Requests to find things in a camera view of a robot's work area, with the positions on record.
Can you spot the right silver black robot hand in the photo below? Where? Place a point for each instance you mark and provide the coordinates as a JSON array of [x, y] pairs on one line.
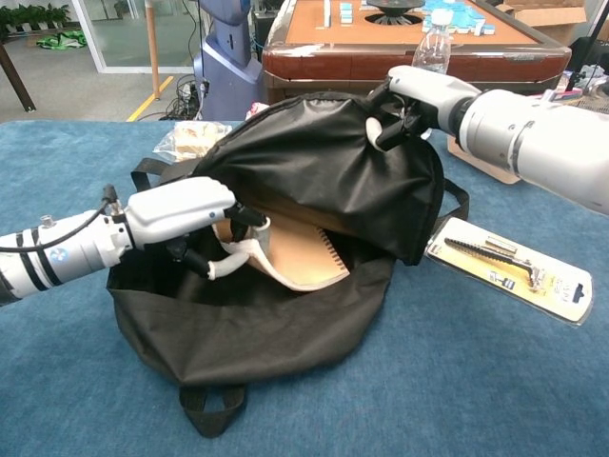
[[428, 90]]

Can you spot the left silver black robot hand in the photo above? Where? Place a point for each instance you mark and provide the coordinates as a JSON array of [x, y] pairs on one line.
[[176, 209]]

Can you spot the brown spiral notebook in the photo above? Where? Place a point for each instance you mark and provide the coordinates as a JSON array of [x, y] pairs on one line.
[[295, 252]]

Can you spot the black fabric backpack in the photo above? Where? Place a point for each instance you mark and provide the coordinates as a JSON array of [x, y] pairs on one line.
[[309, 157]]

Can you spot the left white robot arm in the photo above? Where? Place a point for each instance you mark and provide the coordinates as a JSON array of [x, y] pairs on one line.
[[62, 252]]

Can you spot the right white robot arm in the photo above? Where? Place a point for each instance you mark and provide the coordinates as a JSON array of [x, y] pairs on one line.
[[547, 143]]

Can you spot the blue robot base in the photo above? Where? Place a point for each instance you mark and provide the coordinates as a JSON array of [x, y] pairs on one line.
[[228, 66]]

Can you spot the bagged bread snack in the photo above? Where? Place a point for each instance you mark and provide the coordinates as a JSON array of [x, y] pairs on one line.
[[190, 140]]

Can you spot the clear plastic water bottle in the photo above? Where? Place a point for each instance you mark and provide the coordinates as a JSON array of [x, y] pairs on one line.
[[435, 45]]

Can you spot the beige rectangular tray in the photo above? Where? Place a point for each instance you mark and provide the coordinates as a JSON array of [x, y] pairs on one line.
[[476, 164]]

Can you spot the brown mahjong table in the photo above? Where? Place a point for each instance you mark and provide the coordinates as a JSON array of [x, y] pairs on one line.
[[333, 62]]

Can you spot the red snack packet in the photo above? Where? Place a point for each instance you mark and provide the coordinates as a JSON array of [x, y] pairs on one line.
[[254, 112]]

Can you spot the cardboard box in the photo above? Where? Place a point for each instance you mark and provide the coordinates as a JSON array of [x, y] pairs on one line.
[[547, 19]]

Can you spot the wooden pole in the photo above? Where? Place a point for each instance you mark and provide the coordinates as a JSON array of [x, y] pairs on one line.
[[153, 47]]

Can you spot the white plastic basket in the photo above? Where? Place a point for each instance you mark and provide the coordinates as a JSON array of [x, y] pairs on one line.
[[597, 95]]

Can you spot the black tripod stand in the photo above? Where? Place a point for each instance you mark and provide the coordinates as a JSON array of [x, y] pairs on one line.
[[595, 28]]

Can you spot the razor in yellow blister pack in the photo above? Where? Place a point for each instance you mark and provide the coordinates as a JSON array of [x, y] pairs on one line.
[[514, 271]]

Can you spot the green fabric heap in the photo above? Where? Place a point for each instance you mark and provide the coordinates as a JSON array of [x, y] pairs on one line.
[[62, 40]]

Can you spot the dark table leg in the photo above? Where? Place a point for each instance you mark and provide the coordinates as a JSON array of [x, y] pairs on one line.
[[16, 81]]

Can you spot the green potted plants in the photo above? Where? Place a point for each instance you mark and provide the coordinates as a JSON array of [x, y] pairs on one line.
[[33, 14]]

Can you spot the blue table cloth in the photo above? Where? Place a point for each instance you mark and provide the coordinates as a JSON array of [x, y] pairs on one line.
[[476, 381]]

